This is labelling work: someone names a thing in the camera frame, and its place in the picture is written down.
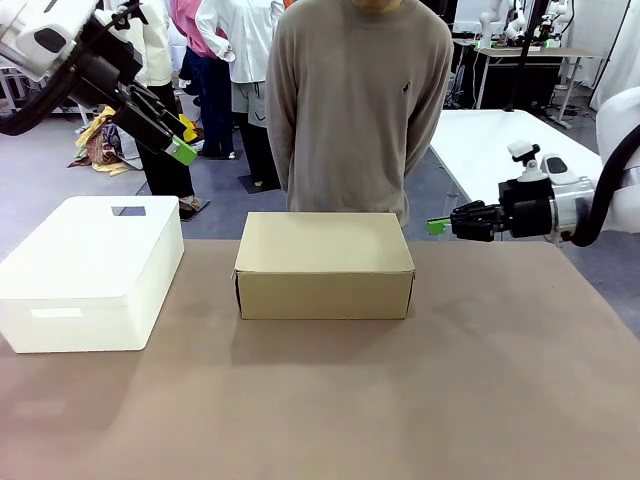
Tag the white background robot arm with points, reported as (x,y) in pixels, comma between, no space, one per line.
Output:
(560,22)
(490,22)
(515,20)

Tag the black stand pole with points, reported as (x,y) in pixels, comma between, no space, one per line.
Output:
(525,60)

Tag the mannequin in cream jacket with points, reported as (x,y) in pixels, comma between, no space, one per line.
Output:
(165,150)

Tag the white lidded storage box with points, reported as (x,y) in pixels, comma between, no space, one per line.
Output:
(90,260)

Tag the white fabric backdrop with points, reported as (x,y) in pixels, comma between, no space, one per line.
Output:
(617,50)

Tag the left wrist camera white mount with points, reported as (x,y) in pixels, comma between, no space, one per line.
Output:
(107,15)

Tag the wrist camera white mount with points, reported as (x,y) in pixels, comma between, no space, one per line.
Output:
(522,150)
(107,15)

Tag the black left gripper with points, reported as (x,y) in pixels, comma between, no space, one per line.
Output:
(105,65)

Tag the white rounded table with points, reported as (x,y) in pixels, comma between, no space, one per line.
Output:
(480,145)

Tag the person in beige sweater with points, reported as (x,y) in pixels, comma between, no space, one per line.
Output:
(350,100)

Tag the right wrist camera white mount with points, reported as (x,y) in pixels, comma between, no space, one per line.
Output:
(522,150)

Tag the yellow cloth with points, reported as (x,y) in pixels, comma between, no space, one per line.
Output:
(189,129)

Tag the brown cardboard shoe box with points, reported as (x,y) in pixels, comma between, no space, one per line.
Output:
(325,280)

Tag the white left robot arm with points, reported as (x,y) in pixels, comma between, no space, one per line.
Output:
(30,30)

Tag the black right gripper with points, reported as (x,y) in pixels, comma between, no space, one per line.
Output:
(527,210)

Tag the colourful cloth pile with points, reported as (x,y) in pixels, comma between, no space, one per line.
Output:
(102,147)

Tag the brown background table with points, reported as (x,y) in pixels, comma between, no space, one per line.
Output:
(550,52)

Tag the white metal rack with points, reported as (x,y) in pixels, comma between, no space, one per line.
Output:
(10,87)

